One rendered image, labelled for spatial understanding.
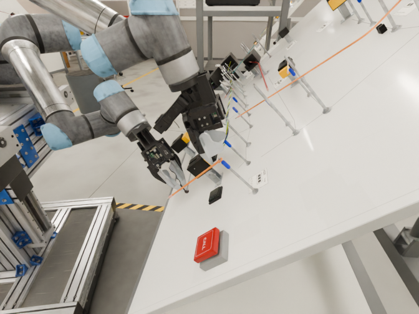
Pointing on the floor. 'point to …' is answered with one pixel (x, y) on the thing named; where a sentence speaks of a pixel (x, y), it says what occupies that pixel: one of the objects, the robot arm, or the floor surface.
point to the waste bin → (84, 90)
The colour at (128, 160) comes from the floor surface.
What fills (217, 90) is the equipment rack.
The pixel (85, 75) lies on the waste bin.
